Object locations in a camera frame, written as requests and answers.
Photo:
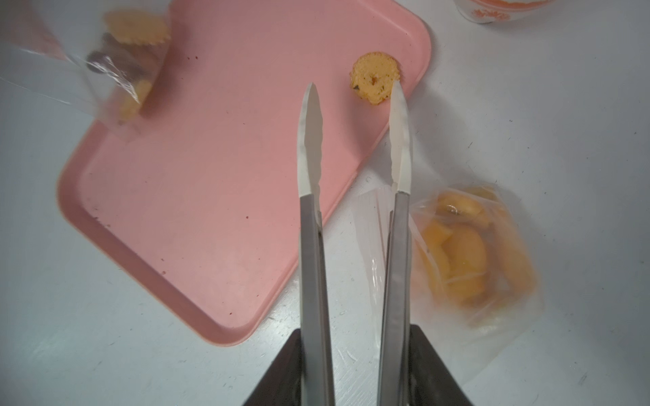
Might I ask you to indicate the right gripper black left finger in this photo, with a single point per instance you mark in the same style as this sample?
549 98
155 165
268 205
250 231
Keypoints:
281 383

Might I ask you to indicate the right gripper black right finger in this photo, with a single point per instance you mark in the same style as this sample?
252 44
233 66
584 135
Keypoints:
430 382

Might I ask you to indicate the clear resealable bag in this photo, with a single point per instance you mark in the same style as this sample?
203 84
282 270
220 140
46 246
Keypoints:
467 340

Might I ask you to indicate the yellow cookies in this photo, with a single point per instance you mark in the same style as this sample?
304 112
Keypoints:
470 248

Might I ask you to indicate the pink plastic tray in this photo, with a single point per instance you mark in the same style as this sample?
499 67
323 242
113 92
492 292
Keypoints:
198 200

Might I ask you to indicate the round cookie top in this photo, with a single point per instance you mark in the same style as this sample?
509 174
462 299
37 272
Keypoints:
373 76

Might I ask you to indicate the round cookie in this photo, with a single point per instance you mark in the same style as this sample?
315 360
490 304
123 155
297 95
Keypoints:
373 76
136 27

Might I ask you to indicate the clear bag with pink contents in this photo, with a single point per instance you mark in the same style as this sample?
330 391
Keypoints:
62 50

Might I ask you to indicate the orange patterned bowl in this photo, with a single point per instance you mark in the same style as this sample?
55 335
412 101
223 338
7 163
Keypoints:
497 11

